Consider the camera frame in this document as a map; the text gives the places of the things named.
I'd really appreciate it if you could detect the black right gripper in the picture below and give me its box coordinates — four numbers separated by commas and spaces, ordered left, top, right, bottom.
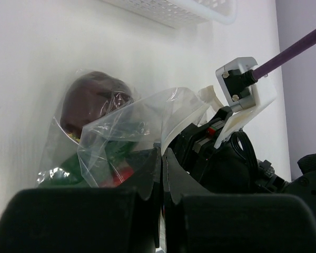
171, 106, 259, 193

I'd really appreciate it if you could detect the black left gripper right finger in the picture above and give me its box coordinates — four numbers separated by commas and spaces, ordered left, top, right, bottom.
162, 149, 316, 252

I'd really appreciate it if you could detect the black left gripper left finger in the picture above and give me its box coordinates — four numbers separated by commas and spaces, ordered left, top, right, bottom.
0, 148, 162, 252

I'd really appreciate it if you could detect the red fake chili pepper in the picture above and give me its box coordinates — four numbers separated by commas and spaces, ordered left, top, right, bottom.
98, 166, 134, 188

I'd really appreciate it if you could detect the green fake cucumber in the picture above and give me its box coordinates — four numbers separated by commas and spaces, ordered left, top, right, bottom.
36, 141, 136, 188

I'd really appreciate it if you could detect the clear polka dot zip bag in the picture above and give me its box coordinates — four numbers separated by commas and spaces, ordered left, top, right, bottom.
36, 69, 220, 187

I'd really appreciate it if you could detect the dark maroon fake fruit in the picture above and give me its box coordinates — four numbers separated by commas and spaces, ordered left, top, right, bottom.
60, 71, 134, 139

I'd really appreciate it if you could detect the white perforated plastic basket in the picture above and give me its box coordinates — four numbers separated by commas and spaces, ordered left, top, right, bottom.
106, 0, 238, 28

